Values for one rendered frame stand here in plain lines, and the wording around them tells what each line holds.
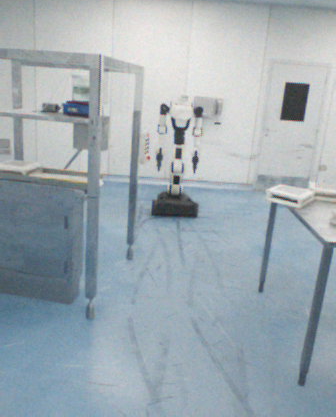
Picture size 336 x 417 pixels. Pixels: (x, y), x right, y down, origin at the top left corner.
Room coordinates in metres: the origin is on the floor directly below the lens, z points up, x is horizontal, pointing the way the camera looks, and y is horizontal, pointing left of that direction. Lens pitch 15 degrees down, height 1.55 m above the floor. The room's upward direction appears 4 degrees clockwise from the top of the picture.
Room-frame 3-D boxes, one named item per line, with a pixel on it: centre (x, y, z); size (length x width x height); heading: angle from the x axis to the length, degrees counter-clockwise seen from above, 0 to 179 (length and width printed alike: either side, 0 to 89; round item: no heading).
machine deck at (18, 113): (2.50, 0.77, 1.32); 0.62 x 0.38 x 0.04; 81
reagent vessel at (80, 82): (2.51, 0.59, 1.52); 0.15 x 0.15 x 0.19
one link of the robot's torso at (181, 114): (4.84, -0.09, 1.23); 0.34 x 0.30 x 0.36; 93
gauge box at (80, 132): (2.60, 0.55, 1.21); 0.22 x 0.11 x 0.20; 81
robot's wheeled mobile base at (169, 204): (4.82, -0.09, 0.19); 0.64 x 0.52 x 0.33; 3
